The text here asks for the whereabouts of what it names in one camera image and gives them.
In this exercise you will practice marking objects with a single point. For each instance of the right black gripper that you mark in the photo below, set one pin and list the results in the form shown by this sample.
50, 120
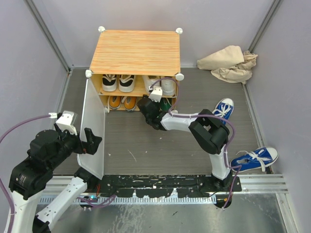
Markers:
158, 104

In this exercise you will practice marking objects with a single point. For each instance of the green sneaker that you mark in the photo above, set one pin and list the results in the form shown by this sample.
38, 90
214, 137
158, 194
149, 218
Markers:
166, 104

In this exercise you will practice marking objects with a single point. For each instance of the wooden shoe cabinet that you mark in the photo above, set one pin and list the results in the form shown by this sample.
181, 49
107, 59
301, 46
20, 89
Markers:
124, 52

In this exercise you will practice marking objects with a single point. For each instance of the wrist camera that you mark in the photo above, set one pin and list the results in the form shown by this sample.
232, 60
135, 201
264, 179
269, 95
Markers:
155, 93
65, 123

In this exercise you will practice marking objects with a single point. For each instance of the white cable tray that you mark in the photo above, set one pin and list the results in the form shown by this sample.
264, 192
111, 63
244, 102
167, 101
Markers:
47, 199

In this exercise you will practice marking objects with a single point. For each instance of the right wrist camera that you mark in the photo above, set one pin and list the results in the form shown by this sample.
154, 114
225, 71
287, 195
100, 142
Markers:
155, 93

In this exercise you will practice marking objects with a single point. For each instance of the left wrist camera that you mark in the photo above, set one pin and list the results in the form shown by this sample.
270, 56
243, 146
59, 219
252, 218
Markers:
65, 123

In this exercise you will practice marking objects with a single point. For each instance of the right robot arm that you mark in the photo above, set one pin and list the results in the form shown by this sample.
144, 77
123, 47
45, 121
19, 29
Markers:
208, 128

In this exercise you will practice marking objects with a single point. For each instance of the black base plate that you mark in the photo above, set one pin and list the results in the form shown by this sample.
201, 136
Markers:
156, 186

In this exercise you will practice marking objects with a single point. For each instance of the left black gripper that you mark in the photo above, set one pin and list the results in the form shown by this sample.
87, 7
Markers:
92, 143

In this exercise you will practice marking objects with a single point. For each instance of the beige cloth bag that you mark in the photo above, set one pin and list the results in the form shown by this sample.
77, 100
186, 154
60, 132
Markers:
230, 64

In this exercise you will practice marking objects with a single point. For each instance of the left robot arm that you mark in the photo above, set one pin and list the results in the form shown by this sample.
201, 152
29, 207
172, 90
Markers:
29, 178

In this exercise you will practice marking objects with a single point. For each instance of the blue sneaker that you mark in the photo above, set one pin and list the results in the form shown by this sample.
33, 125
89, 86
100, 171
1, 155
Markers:
224, 108
260, 158

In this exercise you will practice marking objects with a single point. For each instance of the orange sneaker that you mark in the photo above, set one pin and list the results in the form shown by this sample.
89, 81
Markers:
112, 103
129, 103

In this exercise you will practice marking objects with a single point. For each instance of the white cabinet door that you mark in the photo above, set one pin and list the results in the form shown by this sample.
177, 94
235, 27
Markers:
93, 128

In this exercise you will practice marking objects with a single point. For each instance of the black white sneaker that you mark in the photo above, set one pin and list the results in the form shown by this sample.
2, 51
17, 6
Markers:
127, 83
109, 82

